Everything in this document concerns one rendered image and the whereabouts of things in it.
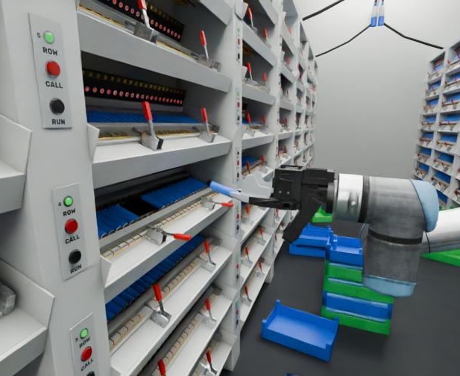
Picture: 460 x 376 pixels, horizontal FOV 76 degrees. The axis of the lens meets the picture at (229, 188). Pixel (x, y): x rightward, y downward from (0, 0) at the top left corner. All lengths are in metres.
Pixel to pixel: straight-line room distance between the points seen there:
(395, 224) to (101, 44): 0.56
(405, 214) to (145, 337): 0.56
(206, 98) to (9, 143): 0.71
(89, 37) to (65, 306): 0.37
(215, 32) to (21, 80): 0.73
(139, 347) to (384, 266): 0.50
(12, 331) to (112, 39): 0.41
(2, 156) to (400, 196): 0.58
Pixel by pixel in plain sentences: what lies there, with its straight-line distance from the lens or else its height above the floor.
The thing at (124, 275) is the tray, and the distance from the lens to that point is 0.56.
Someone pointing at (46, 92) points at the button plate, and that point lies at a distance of 0.42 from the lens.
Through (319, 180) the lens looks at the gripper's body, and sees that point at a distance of 0.59.
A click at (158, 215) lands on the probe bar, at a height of 0.74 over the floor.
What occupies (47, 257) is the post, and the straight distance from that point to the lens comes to 0.44.
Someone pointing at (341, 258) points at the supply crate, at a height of 0.34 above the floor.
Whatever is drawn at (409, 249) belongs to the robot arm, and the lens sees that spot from 0.61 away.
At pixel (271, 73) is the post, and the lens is 1.69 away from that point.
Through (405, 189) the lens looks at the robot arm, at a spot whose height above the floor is 0.84.
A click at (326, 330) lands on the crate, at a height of 0.00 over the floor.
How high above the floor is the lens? 0.95
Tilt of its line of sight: 12 degrees down
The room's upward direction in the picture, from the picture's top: straight up
